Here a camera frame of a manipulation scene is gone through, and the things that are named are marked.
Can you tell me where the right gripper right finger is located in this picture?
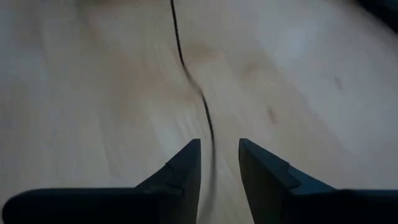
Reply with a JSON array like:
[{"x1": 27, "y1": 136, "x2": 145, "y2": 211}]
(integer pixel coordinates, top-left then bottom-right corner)
[{"x1": 238, "y1": 138, "x2": 398, "y2": 224}]

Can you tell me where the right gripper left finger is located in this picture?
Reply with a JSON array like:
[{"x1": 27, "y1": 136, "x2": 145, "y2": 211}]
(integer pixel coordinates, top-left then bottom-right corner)
[{"x1": 1, "y1": 138, "x2": 202, "y2": 224}]

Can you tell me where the thin black cord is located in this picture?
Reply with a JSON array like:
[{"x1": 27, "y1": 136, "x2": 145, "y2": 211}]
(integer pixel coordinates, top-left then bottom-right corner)
[{"x1": 169, "y1": 0, "x2": 218, "y2": 220}]

